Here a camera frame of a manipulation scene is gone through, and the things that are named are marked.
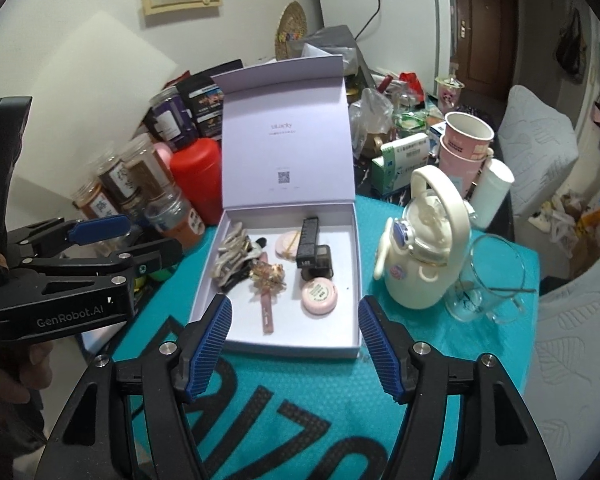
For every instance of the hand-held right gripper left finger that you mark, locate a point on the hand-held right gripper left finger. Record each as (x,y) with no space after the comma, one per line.
(207,347)

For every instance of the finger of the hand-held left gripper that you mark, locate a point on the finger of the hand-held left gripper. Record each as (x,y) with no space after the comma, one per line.
(145,260)
(100,229)

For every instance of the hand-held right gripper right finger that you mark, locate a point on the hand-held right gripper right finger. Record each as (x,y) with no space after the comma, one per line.
(380,347)

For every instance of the pink rectangular stick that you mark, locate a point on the pink rectangular stick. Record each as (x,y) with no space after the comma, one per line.
(266,315)

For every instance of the pink compact with label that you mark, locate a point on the pink compact with label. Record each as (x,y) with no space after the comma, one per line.
(320,297)

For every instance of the beige marbled hair claw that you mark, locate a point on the beige marbled hair claw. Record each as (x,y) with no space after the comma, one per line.
(227,260)

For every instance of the gold hair accessory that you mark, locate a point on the gold hair accessory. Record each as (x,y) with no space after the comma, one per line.
(267,275)

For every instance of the dark grey square block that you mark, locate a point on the dark grey square block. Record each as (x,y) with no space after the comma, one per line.
(320,260)

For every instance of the black hair clip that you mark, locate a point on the black hair clip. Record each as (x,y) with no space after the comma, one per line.
(252,249)

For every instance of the lilac gift box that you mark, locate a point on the lilac gift box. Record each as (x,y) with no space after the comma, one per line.
(285,125)

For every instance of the person's left hand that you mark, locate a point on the person's left hand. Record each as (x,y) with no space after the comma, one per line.
(25,370)

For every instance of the green banded jar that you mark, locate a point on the green banded jar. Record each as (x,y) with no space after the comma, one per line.
(161,274)

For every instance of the jar of orange-brown peel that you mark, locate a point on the jar of orange-brown peel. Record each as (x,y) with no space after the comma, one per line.
(97,205)

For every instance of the jar of red-orange powder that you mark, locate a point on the jar of red-orange powder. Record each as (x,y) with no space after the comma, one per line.
(177,225)

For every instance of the jar of dark contents with label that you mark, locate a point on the jar of dark contents with label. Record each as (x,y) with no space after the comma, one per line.
(120,175)

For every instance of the teal bubble mailer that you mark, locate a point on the teal bubble mailer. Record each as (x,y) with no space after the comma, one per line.
(455,360)

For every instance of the cream water bottle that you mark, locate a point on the cream water bottle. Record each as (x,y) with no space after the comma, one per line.
(415,280)

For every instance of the jar of brown contents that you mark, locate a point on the jar of brown contents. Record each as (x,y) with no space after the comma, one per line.
(147,165)

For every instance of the red canister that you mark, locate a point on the red canister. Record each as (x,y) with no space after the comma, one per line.
(195,180)

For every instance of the glass mug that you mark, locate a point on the glass mug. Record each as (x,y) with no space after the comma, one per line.
(467,305)

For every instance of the dark purple jar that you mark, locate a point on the dark purple jar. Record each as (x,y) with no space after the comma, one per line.
(170,120)

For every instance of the black printed package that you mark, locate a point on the black printed package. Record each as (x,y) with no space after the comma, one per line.
(210,122)
(202,92)

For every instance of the green white medicine box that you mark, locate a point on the green white medicine box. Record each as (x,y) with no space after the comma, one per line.
(397,170)

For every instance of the pink paper cup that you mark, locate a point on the pink paper cup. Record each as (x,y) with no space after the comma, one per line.
(467,142)
(457,172)

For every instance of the white cylinder container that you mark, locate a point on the white cylinder container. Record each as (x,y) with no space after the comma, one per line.
(492,190)

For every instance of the chair with grey quilted cover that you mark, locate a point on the chair with grey quilted cover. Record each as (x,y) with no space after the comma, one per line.
(535,150)
(580,360)

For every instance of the blue white medicine box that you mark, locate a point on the blue white medicine box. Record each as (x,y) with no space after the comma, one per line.
(437,137)

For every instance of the clear plastic bag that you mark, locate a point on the clear plastic bag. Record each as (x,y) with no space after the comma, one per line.
(372,112)

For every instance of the clear cup with pink print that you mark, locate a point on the clear cup with pink print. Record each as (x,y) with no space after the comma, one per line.
(451,94)

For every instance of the red plastic wrapper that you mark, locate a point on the red plastic wrapper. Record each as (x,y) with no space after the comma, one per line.
(412,85)

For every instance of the woven fan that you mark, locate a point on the woven fan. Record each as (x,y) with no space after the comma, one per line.
(291,30)

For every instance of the grey bag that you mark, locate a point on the grey bag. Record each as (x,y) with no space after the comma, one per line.
(330,40)

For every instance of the white fridge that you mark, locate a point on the white fridge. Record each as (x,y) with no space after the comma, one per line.
(405,25)

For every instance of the brown door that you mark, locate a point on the brown door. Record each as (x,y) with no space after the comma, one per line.
(485,35)

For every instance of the dark hanging handbag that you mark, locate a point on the dark hanging handbag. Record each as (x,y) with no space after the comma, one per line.
(571,50)

